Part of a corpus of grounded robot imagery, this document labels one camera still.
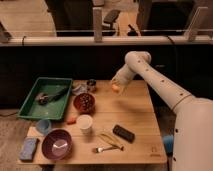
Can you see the orange carrot piece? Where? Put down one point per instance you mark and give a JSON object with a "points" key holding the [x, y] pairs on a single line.
{"points": [[71, 120]]}

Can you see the small metal cup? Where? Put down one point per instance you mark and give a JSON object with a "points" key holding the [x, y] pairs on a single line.
{"points": [[91, 85]]}

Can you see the yellow orange apple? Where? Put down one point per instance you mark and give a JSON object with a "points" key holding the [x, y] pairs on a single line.
{"points": [[115, 88]]}

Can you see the small blue cup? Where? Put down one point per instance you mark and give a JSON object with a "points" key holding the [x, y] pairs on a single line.
{"points": [[43, 126]]}

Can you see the purple bowl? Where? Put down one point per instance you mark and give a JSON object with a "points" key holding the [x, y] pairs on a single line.
{"points": [[57, 144]]}

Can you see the white horizontal rail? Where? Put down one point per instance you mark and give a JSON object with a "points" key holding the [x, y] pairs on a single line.
{"points": [[107, 41]]}

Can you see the crumpled grey cloth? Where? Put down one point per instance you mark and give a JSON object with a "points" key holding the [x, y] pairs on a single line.
{"points": [[79, 89]]}

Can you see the black office chair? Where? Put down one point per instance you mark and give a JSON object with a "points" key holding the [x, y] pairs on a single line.
{"points": [[108, 22]]}

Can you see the dark brush in tray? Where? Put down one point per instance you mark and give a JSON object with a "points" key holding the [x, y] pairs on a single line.
{"points": [[43, 98]]}

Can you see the black rectangular block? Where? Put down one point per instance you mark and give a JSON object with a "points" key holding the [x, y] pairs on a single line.
{"points": [[124, 133]]}

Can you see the red bowl with nuts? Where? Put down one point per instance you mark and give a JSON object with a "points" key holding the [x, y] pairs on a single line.
{"points": [[84, 103]]}

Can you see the green plastic tray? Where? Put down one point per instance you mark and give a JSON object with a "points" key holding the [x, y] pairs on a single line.
{"points": [[54, 110]]}

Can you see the blue cylinder on floor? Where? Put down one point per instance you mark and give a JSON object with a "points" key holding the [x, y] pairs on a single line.
{"points": [[168, 142]]}

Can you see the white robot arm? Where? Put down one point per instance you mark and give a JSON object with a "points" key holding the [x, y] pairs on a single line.
{"points": [[193, 134]]}

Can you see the white paper cup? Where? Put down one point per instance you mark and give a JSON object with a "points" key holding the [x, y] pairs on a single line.
{"points": [[84, 123]]}

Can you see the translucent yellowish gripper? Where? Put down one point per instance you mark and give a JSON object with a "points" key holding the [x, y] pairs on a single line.
{"points": [[121, 86]]}

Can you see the blue sponge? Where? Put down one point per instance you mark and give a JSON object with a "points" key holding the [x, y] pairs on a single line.
{"points": [[28, 149]]}

